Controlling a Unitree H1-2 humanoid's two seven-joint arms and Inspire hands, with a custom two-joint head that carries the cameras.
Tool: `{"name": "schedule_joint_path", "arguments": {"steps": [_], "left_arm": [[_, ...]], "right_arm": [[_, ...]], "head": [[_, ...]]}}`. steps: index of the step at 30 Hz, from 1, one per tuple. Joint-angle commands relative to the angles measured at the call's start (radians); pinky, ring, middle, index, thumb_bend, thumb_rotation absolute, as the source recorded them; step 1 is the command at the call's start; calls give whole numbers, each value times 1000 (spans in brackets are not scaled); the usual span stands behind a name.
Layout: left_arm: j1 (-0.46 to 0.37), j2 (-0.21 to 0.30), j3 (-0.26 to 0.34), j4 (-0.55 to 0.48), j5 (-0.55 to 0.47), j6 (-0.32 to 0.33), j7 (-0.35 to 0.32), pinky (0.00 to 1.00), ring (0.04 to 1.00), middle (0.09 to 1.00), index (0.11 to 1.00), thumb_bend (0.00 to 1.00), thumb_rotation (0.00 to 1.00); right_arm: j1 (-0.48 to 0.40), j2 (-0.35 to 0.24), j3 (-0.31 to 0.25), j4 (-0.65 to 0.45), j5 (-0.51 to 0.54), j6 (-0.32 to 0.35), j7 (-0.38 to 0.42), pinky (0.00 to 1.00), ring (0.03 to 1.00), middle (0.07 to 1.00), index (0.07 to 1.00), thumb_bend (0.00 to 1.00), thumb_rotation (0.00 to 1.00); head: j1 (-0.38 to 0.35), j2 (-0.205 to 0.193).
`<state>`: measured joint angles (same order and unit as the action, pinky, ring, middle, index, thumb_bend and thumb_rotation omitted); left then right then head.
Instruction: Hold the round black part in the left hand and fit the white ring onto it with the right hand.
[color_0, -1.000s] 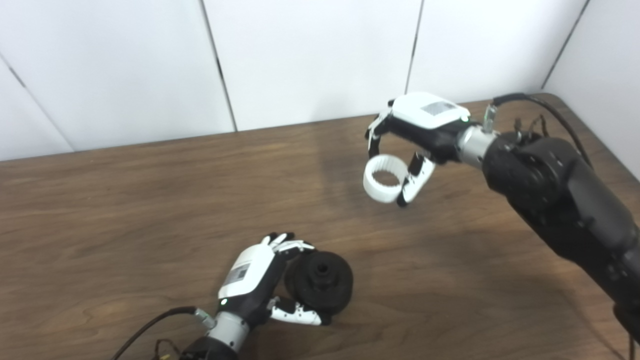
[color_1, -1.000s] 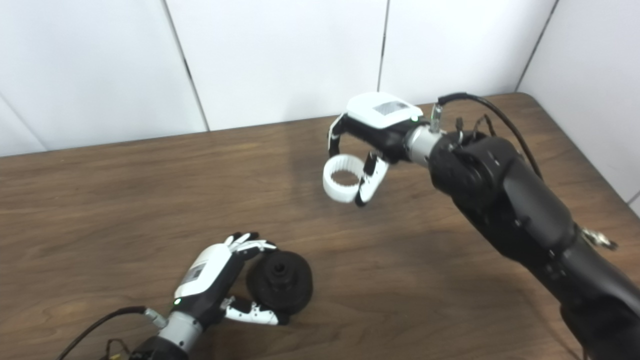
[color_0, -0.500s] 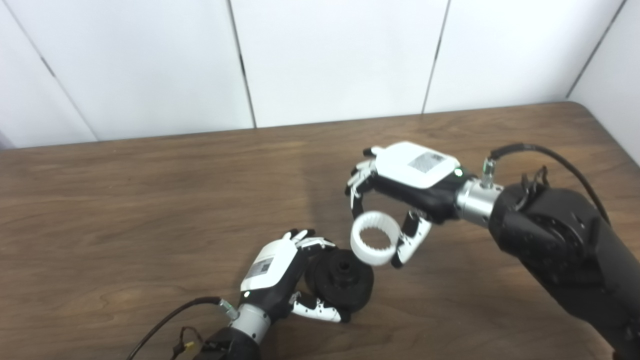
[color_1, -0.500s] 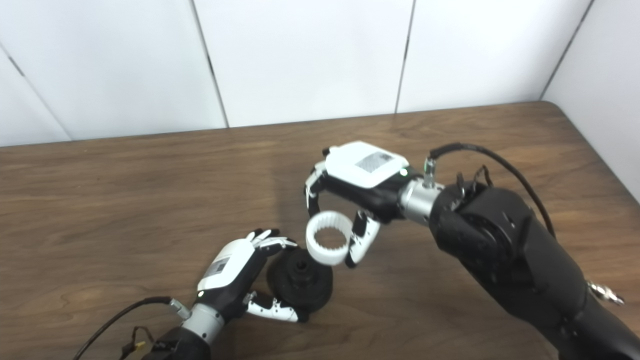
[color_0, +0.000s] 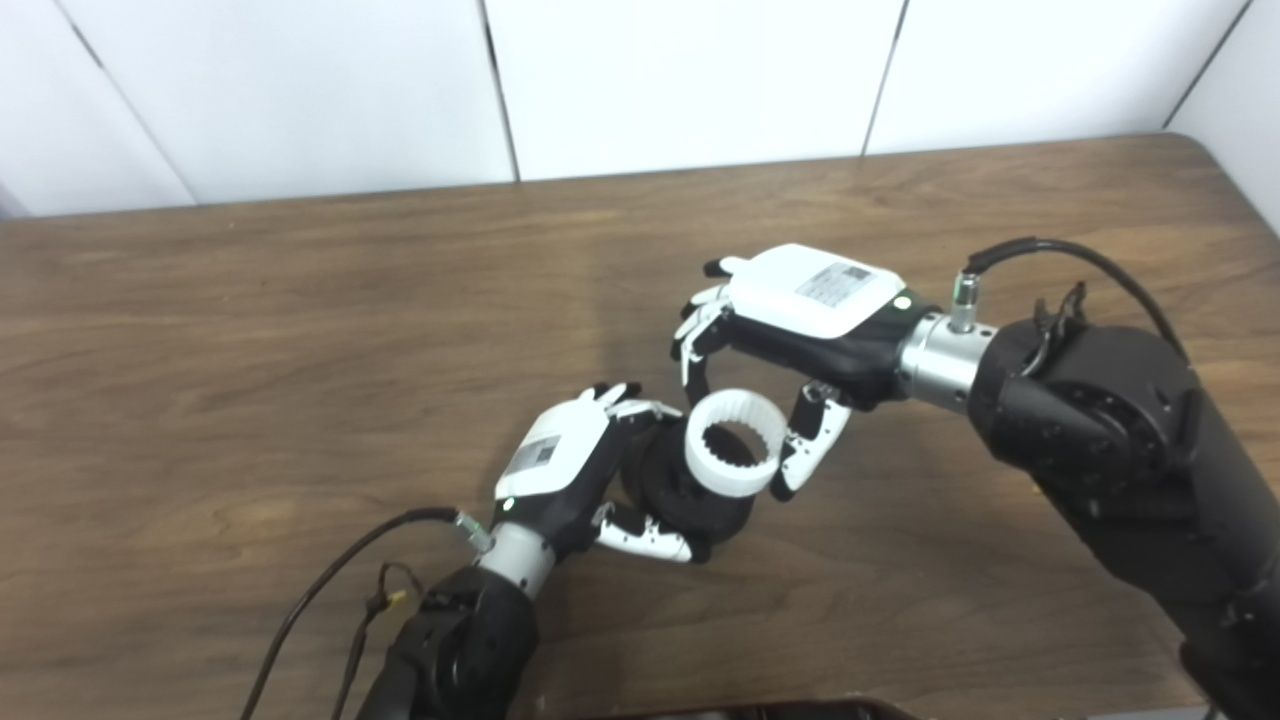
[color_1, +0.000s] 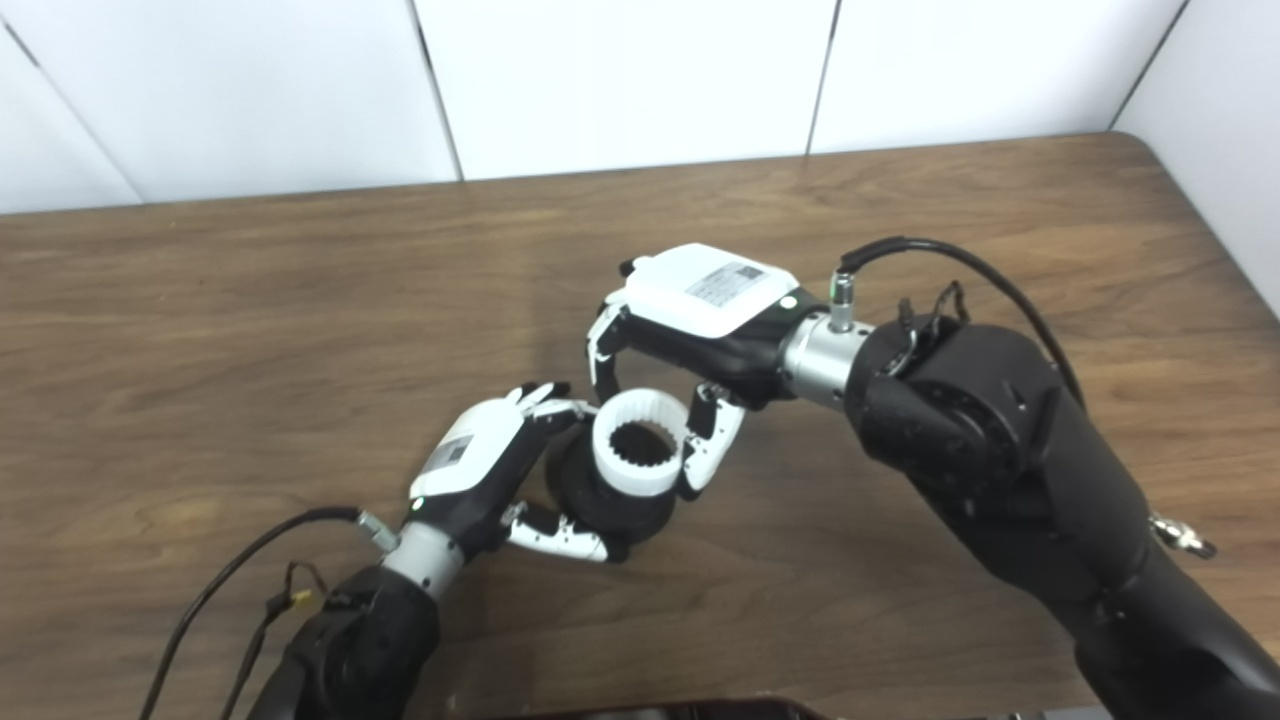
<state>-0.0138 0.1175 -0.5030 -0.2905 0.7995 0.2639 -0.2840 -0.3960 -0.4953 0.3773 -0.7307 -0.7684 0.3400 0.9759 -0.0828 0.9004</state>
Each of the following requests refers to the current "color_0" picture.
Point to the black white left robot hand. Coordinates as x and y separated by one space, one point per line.
555 455

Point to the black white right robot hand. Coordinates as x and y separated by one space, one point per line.
800 300

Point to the round black stepped part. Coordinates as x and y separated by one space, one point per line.
660 490

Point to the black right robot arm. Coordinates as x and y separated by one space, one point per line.
1120 440

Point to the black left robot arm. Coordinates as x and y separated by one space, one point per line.
460 640

